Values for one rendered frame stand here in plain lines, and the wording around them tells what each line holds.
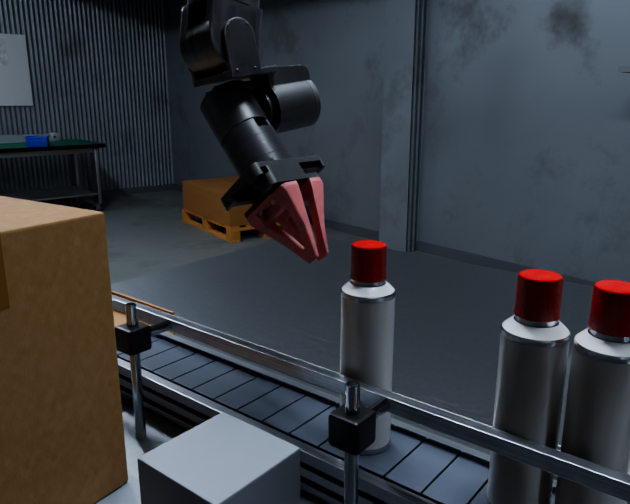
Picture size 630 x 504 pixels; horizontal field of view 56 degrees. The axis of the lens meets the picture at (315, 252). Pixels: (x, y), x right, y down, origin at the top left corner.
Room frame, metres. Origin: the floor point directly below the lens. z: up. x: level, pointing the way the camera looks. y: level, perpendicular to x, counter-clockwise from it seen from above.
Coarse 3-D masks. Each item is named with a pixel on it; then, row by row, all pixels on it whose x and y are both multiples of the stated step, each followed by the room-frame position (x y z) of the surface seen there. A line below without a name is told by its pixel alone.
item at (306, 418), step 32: (160, 352) 0.75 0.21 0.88; (192, 352) 0.75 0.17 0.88; (192, 384) 0.66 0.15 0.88; (224, 384) 0.66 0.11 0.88; (256, 384) 0.66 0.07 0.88; (288, 384) 0.66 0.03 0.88; (256, 416) 0.58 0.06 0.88; (288, 416) 0.58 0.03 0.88; (320, 416) 0.58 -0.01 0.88; (320, 448) 0.52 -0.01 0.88; (416, 448) 0.53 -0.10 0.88; (448, 448) 0.52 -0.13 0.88; (416, 480) 0.47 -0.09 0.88; (448, 480) 0.47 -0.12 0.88; (480, 480) 0.47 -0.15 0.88
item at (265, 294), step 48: (336, 240) 1.61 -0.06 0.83; (144, 288) 1.18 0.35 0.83; (192, 288) 1.18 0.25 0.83; (240, 288) 1.18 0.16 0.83; (288, 288) 1.18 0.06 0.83; (336, 288) 1.18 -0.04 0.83; (432, 288) 1.18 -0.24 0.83; (480, 288) 1.18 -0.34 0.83; (576, 288) 1.18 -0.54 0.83; (240, 336) 0.93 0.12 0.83; (288, 336) 0.93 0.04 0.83; (336, 336) 0.93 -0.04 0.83; (432, 336) 0.93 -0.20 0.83; (480, 336) 0.93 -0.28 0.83; (432, 384) 0.76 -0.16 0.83; (480, 384) 0.76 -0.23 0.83; (432, 432) 0.63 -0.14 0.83
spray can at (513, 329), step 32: (544, 288) 0.42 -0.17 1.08; (512, 320) 0.44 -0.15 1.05; (544, 320) 0.42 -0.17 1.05; (512, 352) 0.42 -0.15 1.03; (544, 352) 0.41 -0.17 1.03; (512, 384) 0.42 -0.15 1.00; (544, 384) 0.41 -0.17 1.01; (512, 416) 0.42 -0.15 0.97; (544, 416) 0.41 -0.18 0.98; (512, 480) 0.42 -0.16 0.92; (544, 480) 0.41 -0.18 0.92
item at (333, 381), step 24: (144, 312) 0.69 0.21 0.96; (192, 336) 0.64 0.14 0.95; (216, 336) 0.61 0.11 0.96; (264, 360) 0.56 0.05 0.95; (288, 360) 0.55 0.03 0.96; (336, 384) 0.51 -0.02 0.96; (360, 384) 0.50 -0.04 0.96; (408, 408) 0.46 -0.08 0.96; (432, 408) 0.45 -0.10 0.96; (456, 432) 0.43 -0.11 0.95; (480, 432) 0.42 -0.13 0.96; (504, 432) 0.42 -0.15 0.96; (528, 456) 0.39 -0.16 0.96; (552, 456) 0.38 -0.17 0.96; (576, 480) 0.37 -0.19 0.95; (600, 480) 0.36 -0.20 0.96; (624, 480) 0.36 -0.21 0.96
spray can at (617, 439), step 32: (608, 288) 0.40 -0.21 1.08; (608, 320) 0.40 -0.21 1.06; (576, 352) 0.41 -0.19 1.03; (608, 352) 0.39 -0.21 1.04; (576, 384) 0.40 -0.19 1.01; (608, 384) 0.38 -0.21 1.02; (576, 416) 0.40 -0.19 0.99; (608, 416) 0.38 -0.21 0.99; (576, 448) 0.40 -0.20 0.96; (608, 448) 0.38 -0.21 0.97
